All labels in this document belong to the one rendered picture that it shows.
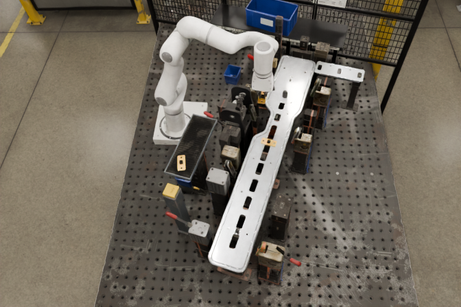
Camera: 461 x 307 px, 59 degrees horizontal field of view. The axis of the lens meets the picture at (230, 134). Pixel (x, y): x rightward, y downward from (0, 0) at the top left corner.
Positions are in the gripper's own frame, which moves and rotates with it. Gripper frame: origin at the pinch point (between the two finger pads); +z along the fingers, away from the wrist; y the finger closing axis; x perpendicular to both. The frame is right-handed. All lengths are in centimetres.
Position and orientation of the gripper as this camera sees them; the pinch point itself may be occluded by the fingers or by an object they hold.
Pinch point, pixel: (262, 94)
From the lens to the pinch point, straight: 201.9
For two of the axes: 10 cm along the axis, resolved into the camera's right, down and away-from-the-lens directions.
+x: 2.2, -8.1, 5.5
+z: 0.5, 5.7, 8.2
